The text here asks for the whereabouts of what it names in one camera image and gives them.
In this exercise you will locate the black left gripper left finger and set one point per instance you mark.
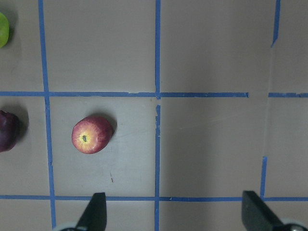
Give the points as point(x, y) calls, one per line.
point(94, 217)

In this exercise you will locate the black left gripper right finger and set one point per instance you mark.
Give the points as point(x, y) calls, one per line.
point(256, 215)

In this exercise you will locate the red yellow apple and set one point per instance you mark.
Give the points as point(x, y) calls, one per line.
point(91, 134)

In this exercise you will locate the dark red apple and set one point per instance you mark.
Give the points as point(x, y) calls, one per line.
point(9, 130)

